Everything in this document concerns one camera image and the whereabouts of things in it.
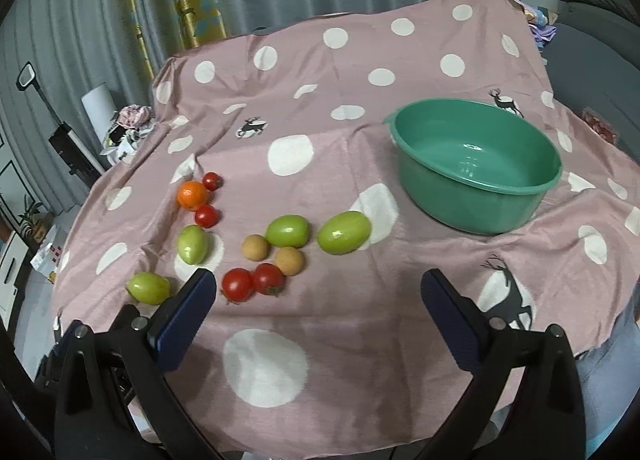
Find small red tomato top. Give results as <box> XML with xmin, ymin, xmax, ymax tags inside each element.
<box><xmin>202</xmin><ymin>172</ymin><xmax>224</xmax><ymax>191</ymax></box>

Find green plastic basin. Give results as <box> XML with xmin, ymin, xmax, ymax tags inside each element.
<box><xmin>384</xmin><ymin>98</ymin><xmax>563</xmax><ymax>235</ymax></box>

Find red tomato front right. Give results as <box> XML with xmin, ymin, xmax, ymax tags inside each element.
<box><xmin>252</xmin><ymin>263</ymin><xmax>285</xmax><ymax>296</ymax></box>

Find red snack packet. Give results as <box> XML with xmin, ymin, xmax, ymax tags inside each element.
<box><xmin>580</xmin><ymin>108</ymin><xmax>618</xmax><ymax>146</ymax></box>

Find large green tomato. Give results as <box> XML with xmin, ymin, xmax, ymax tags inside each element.
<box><xmin>317</xmin><ymin>211</ymin><xmax>372</xmax><ymax>255</ymax></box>

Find green tomato pointed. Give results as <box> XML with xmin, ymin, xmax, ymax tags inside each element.
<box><xmin>177</xmin><ymin>225</ymin><xmax>209</xmax><ymax>265</ymax></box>

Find grey sofa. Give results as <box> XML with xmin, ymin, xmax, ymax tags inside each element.
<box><xmin>542</xmin><ymin>0</ymin><xmax>639</xmax><ymax>160</ymax></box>

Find red tomato front left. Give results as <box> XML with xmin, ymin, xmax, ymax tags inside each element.
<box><xmin>221</xmin><ymin>268</ymin><xmax>254</xmax><ymax>304</ymax></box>

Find small red tomato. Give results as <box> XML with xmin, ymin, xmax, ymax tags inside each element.
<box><xmin>194</xmin><ymin>204</ymin><xmax>221</xmax><ymax>229</ymax></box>
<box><xmin>202</xmin><ymin>172</ymin><xmax>224</xmax><ymax>191</ymax></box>

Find orange tangerine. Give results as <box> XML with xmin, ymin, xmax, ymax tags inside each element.
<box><xmin>176</xmin><ymin>180</ymin><xmax>209</xmax><ymax>212</ymax></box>

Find brown longan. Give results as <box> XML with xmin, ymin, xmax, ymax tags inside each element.
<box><xmin>241</xmin><ymin>235</ymin><xmax>270</xmax><ymax>261</ymax></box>
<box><xmin>273</xmin><ymin>246</ymin><xmax>306</xmax><ymax>277</ymax></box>

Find ring light stand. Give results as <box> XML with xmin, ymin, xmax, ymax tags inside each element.
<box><xmin>15</xmin><ymin>61</ymin><xmax>105</xmax><ymax>188</ymax></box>

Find pile of clothes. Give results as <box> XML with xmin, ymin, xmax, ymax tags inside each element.
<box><xmin>100</xmin><ymin>104</ymin><xmax>155</xmax><ymax>165</ymax></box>

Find colourful bedding under cloth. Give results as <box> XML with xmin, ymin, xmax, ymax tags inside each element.
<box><xmin>512</xmin><ymin>0</ymin><xmax>558</xmax><ymax>50</ymax></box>

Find pink polka dot tablecloth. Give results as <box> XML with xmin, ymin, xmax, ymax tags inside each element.
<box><xmin>52</xmin><ymin>0</ymin><xmax>639</xmax><ymax>459</ymax></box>

